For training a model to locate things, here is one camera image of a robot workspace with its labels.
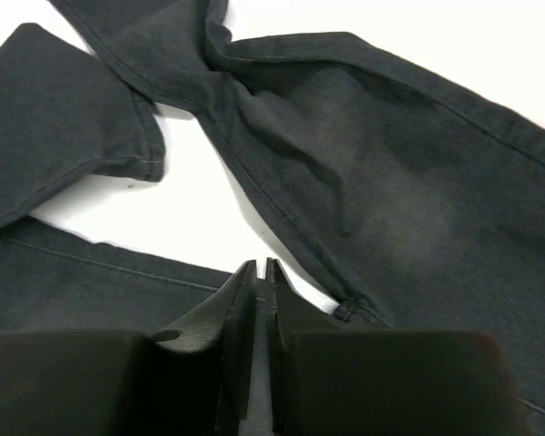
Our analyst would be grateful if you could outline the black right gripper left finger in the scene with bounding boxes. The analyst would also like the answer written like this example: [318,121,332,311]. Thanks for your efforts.
[150,261,258,435]

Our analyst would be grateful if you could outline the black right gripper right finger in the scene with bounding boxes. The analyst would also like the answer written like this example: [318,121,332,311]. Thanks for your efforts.
[265,258,341,435]

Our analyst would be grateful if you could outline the black trousers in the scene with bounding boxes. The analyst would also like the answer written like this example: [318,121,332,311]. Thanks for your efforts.
[0,1,545,435]

